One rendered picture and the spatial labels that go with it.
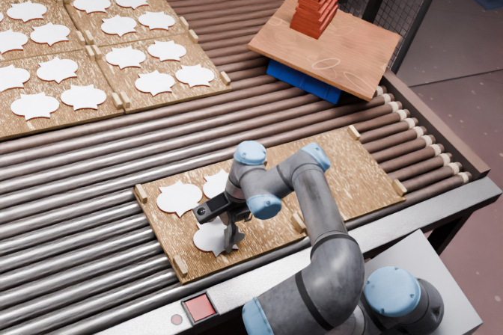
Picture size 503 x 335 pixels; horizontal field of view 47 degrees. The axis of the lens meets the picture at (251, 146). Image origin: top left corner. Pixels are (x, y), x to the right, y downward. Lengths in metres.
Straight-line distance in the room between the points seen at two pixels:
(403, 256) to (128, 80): 1.10
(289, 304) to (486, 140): 3.16
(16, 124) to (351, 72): 1.19
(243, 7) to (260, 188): 1.40
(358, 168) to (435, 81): 2.43
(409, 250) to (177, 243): 0.64
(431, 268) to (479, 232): 1.83
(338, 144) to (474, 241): 1.51
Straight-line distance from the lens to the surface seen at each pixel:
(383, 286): 1.41
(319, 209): 1.16
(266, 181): 1.34
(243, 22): 2.52
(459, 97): 4.32
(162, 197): 1.71
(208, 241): 1.64
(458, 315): 1.60
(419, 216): 1.98
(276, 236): 1.71
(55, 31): 2.28
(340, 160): 1.99
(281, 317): 1.03
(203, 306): 1.55
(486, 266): 3.31
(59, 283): 1.59
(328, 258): 1.04
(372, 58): 2.33
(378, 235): 1.86
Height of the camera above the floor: 2.28
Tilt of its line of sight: 44 degrees down
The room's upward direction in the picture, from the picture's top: 17 degrees clockwise
